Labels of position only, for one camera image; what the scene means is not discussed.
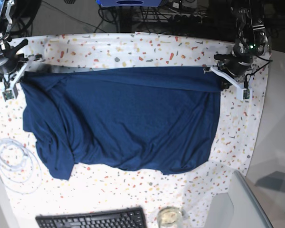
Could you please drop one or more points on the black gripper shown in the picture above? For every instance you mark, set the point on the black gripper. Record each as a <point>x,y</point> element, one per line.
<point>234,64</point>
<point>10,61</point>

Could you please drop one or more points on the dark blue t-shirt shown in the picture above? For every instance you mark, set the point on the dark blue t-shirt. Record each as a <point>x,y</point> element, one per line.
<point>159,118</point>

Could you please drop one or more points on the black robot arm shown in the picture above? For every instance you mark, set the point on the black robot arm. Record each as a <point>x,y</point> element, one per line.
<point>251,39</point>
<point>16,21</point>

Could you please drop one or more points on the black power strip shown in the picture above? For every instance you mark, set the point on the black power strip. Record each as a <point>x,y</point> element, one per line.
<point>193,18</point>

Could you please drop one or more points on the terrazzo patterned table cloth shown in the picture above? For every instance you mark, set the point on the terrazzo patterned table cloth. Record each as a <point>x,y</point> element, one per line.
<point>32,191</point>

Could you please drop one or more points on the clear glass jar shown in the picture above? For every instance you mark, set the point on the clear glass jar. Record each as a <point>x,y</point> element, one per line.
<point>170,217</point>

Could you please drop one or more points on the black computer keyboard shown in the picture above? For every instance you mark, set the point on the black computer keyboard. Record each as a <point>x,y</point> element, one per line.
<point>122,218</point>

